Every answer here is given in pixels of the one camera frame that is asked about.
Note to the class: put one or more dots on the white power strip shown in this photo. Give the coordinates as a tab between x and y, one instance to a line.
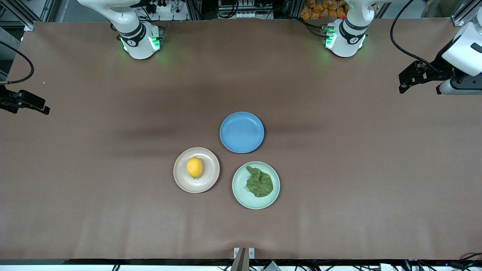
165	9

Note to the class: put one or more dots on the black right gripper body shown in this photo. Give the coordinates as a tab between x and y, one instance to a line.
8	101

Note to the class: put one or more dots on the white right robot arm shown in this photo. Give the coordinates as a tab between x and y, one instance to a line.
137	39

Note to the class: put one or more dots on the bag of orange items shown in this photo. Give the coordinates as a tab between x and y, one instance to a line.
320	9

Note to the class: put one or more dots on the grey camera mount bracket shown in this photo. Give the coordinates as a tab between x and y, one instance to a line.
243	261

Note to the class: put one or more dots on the blue plate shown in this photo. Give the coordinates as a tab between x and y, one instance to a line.
241	132

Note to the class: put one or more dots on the aluminium frame profile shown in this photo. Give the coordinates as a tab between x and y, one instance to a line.
32	22
461	19

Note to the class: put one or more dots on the green lettuce leaf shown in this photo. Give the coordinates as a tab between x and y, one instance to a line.
260	184

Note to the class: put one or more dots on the pale green plate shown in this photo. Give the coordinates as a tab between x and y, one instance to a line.
241	194

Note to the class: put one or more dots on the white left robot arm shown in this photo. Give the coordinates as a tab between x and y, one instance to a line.
348	37

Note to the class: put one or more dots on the beige plate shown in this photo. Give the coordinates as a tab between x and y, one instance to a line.
205	180

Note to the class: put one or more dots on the yellow lemon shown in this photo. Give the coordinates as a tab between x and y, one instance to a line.
194	167

